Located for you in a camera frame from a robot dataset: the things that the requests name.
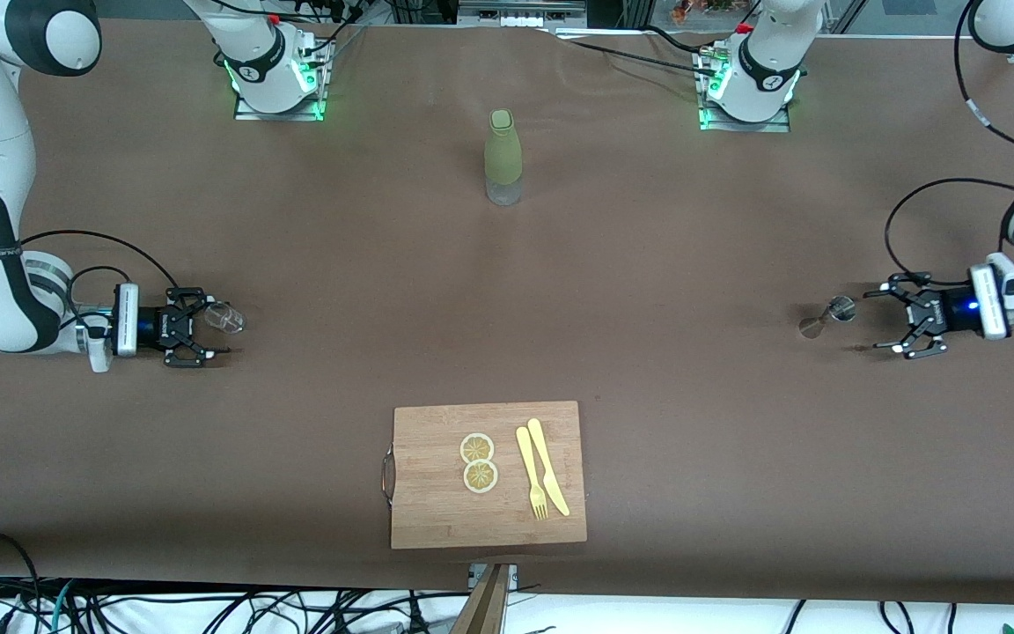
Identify clear glass measuring beaker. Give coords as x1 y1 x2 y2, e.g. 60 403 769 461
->
205 301 246 335

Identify steel cone jigger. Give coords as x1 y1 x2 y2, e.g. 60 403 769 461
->
799 296 857 340

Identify wooden cutting board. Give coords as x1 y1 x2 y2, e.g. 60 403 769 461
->
382 401 588 550

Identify brown table cover sheet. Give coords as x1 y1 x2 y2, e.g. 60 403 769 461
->
0 16 1014 608

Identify colourful snack pile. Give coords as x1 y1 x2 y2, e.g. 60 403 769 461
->
670 0 753 25

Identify green sleeved glass bottle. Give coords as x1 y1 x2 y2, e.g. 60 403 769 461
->
483 109 524 207

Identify yellow plastic fork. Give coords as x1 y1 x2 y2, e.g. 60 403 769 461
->
516 426 549 521

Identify yellow plastic knife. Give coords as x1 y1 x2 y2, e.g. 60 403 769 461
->
527 418 571 517

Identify wooden beam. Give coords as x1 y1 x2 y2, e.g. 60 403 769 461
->
450 564 512 634

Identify grey power strip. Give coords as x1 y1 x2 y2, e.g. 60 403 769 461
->
459 0 589 29

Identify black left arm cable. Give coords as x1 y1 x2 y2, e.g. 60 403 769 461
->
882 0 1014 284

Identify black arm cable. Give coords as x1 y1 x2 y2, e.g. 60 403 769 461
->
0 229 182 344
882 0 1014 284

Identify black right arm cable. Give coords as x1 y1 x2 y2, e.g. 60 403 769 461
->
0 229 182 344

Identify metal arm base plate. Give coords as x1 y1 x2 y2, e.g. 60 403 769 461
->
232 33 328 122
697 44 792 134

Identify teal cable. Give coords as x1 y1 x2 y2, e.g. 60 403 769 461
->
48 579 77 634

